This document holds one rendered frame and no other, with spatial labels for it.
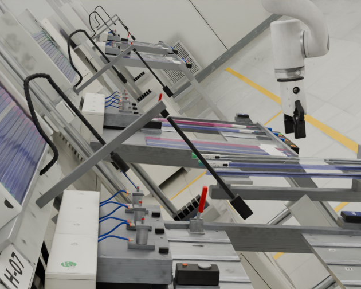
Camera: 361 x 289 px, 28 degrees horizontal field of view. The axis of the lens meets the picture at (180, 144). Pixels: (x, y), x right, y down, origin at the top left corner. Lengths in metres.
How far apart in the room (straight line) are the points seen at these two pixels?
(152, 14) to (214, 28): 0.79
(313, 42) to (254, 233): 0.57
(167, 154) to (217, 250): 0.91
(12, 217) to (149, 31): 8.01
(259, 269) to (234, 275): 1.16
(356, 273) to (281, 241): 0.26
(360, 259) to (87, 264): 0.64
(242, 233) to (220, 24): 7.49
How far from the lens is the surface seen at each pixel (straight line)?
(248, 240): 1.68
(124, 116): 2.68
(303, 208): 1.95
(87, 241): 1.29
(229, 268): 1.44
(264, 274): 2.57
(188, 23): 9.03
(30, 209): 1.23
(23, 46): 2.45
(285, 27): 1.98
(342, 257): 1.58
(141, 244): 1.32
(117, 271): 1.29
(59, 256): 1.22
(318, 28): 1.94
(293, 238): 1.70
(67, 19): 5.85
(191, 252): 1.50
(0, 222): 1.04
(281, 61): 1.99
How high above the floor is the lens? 1.54
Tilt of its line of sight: 13 degrees down
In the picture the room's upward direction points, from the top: 39 degrees counter-clockwise
